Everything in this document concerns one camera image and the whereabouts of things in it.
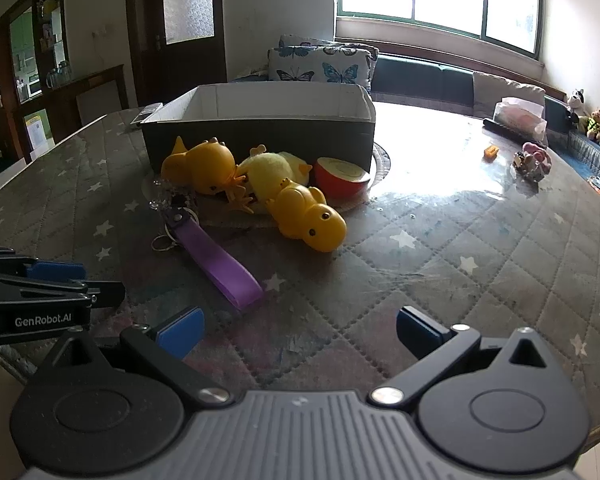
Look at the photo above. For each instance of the yellow duck toy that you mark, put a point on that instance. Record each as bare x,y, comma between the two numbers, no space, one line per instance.
200,162
305,215

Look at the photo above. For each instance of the yellow plush chick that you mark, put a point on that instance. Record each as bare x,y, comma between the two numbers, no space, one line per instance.
272,167

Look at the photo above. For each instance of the dark wooden door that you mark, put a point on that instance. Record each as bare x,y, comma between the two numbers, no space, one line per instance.
150,35

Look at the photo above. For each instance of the pink toy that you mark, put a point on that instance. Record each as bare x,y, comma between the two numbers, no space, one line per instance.
540,155

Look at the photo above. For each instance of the grey quilted star table cover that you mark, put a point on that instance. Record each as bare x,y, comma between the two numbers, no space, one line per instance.
430,270

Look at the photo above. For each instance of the butterfly print pillow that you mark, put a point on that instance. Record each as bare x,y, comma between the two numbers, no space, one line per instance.
320,67
330,42

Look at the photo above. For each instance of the black and white plush toy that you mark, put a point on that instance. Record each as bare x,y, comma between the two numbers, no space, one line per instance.
576,102

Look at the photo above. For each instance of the silver remote control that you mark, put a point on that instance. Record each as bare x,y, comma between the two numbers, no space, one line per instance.
147,112

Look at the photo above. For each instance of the black stick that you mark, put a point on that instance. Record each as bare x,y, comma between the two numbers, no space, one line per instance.
500,127

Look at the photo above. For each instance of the plain grey pillow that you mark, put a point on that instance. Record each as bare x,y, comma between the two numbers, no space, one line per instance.
505,91

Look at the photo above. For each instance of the black cardboard box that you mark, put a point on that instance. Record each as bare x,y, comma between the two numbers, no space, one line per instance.
255,135

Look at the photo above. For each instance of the small orange block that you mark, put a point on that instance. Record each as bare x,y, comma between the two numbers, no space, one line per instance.
491,153

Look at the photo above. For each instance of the small brown trinket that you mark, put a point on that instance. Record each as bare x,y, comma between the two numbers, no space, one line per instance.
524,166

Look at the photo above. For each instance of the dark wooden display cabinet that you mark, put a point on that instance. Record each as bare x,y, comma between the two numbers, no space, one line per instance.
62,102

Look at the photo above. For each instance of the red toy apple half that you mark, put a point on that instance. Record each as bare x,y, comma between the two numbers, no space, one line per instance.
337,180

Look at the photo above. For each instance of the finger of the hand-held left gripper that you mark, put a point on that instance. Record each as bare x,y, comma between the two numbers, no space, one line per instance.
57,270
105,294

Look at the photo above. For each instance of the blue sofa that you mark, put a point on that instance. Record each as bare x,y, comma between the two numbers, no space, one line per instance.
420,77

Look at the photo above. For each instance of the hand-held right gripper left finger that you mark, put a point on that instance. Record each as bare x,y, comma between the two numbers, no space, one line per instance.
180,334

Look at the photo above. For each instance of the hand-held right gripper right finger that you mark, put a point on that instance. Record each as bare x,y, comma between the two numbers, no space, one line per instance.
420,331

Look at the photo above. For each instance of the tissue packet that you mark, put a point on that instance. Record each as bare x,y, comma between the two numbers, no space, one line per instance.
520,115

